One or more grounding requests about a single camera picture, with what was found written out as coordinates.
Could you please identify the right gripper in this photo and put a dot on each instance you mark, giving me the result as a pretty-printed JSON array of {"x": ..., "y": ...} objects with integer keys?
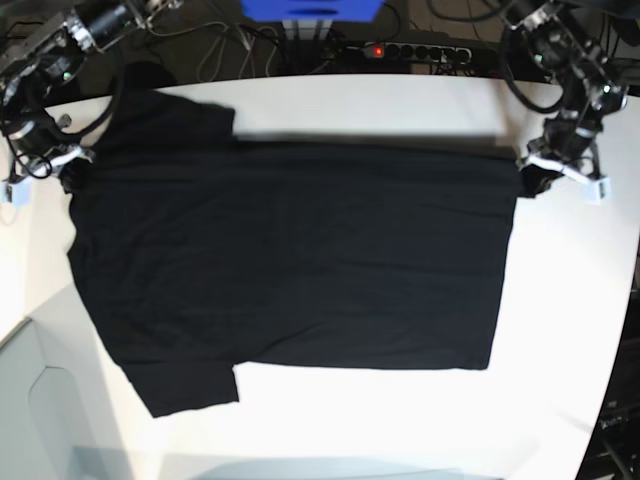
[{"x": 43, "y": 150}]

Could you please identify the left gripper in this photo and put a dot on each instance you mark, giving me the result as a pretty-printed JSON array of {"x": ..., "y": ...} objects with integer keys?
[{"x": 566, "y": 147}]

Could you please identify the black T-shirt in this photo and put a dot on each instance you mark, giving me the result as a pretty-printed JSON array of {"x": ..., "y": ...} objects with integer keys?
[{"x": 196, "y": 251}]

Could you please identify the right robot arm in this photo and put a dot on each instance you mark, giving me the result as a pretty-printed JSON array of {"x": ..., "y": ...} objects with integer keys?
[{"x": 52, "y": 56}]

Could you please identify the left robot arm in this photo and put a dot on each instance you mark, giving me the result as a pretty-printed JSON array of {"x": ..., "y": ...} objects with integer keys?
[{"x": 591, "y": 89}]

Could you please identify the black power strip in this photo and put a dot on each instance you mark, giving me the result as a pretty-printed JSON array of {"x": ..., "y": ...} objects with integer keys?
[{"x": 412, "y": 52}]

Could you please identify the blue plastic box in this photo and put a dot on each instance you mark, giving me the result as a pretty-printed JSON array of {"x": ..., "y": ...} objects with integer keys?
[{"x": 334, "y": 10}]

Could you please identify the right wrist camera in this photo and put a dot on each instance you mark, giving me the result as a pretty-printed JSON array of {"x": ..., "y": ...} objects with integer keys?
[{"x": 17, "y": 195}]

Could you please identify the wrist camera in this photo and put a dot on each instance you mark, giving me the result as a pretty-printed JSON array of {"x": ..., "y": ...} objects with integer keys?
[
  {"x": 17, "y": 195},
  {"x": 596, "y": 191}
]

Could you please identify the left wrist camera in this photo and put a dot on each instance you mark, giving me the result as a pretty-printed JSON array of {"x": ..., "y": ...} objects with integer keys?
[{"x": 596, "y": 191}]

